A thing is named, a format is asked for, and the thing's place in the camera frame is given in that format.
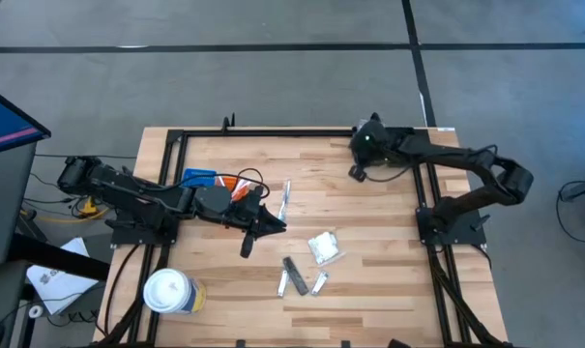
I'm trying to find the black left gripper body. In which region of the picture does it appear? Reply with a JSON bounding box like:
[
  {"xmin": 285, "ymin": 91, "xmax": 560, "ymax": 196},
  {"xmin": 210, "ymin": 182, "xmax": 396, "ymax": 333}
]
[{"xmin": 231, "ymin": 186, "xmax": 267, "ymax": 258}]

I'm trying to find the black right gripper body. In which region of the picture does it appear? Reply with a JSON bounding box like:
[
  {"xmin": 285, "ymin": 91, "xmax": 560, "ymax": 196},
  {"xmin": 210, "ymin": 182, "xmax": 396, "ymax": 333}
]
[{"xmin": 348, "ymin": 119, "xmax": 395, "ymax": 183}]

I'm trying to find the white toothbrush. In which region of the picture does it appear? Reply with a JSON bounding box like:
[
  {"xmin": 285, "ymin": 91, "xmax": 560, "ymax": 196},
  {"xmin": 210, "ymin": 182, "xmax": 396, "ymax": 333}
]
[{"xmin": 277, "ymin": 179, "xmax": 293, "ymax": 224}]

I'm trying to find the black comb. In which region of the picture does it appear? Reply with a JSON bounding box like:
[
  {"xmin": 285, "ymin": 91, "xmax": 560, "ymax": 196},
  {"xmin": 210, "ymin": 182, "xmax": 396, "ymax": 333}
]
[{"xmin": 280, "ymin": 255, "xmax": 311, "ymax": 297}]

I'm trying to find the white cotton pads bag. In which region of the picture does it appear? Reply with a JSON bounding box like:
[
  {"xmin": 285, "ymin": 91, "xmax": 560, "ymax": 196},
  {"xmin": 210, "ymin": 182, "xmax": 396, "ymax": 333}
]
[{"xmin": 306, "ymin": 230, "xmax": 347, "ymax": 268}]

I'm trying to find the silver nail file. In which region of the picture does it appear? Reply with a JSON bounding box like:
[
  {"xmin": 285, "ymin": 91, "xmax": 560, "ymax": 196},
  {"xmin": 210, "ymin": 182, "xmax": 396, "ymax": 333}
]
[{"xmin": 276, "ymin": 269, "xmax": 292, "ymax": 298}]

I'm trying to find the orange plastic basket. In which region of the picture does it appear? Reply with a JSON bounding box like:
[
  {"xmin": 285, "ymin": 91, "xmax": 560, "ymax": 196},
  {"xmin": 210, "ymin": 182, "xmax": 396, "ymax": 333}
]
[{"xmin": 214, "ymin": 174, "xmax": 254, "ymax": 204}]

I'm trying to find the blue plastic basket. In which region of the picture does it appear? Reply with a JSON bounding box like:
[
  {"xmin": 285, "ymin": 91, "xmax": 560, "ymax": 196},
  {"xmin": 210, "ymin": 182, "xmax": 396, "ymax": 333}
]
[{"xmin": 181, "ymin": 167, "xmax": 219, "ymax": 189}]

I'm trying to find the small metal clipper in bag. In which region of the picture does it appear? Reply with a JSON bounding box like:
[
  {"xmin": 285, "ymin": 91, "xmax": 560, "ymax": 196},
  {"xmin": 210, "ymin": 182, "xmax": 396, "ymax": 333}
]
[{"xmin": 309, "ymin": 270, "xmax": 331, "ymax": 297}]

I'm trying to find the white lidded wipes canister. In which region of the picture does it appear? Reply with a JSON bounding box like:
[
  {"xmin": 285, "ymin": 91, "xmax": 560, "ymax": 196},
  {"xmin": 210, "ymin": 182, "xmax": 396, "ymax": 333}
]
[{"xmin": 142, "ymin": 268, "xmax": 208, "ymax": 315}]

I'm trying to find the black metal beam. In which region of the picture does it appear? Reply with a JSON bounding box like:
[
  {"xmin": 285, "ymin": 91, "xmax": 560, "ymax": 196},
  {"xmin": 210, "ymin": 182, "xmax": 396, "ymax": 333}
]
[{"xmin": 9, "ymin": 233, "xmax": 112, "ymax": 282}]

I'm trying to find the white printed paper sheet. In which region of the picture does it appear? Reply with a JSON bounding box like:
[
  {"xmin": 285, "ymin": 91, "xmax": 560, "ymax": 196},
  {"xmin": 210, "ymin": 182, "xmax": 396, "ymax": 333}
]
[{"xmin": 25, "ymin": 236, "xmax": 101, "ymax": 316}]

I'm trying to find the blue screen monitor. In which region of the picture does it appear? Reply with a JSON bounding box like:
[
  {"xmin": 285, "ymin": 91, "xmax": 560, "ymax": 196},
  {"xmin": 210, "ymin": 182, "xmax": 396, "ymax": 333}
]
[{"xmin": 0, "ymin": 81, "xmax": 52, "ymax": 159}]

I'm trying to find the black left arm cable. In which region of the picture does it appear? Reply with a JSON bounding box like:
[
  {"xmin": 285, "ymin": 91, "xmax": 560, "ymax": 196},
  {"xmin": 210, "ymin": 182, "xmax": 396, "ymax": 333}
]
[{"xmin": 122, "ymin": 166, "xmax": 272, "ymax": 199}]

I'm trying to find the yellow cable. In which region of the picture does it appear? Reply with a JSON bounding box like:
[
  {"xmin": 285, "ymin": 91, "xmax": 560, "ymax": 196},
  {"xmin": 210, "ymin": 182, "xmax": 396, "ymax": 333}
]
[{"xmin": 19, "ymin": 195, "xmax": 110, "ymax": 224}]

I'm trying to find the black looped floor cable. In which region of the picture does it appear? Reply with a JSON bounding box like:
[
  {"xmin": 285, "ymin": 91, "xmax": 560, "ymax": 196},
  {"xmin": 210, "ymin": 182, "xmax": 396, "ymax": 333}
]
[{"xmin": 555, "ymin": 179, "xmax": 585, "ymax": 246}]

